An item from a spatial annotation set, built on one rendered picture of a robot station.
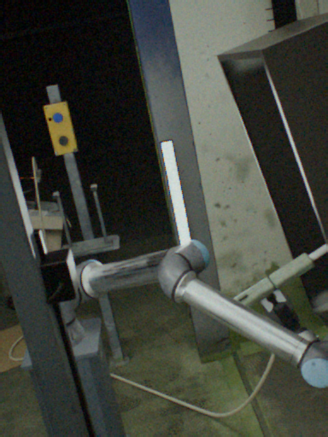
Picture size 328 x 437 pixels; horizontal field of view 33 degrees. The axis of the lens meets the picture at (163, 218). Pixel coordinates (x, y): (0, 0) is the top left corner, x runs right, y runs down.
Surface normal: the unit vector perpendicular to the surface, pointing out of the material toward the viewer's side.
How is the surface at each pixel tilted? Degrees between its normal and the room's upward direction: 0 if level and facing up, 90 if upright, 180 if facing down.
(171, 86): 90
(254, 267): 90
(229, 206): 90
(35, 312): 90
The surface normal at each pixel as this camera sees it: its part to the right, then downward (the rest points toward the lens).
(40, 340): 0.07, 0.26
